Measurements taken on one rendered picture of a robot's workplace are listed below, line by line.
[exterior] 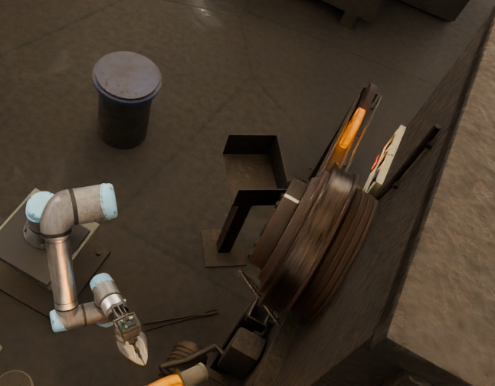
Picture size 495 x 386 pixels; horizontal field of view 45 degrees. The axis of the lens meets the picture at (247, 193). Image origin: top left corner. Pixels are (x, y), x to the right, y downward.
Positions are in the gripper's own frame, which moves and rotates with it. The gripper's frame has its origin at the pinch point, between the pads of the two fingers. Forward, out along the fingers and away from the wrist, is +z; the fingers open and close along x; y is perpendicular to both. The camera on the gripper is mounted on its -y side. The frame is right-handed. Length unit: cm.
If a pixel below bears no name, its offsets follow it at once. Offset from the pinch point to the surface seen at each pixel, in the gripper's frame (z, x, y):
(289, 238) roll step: 15, 37, 51
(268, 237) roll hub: 10, 34, 48
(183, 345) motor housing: -9.9, 19.0, -17.4
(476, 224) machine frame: 57, 43, 91
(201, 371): 8.7, 16.0, -5.5
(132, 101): -122, 50, 8
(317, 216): 18, 43, 59
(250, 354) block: 15.5, 29.2, 3.4
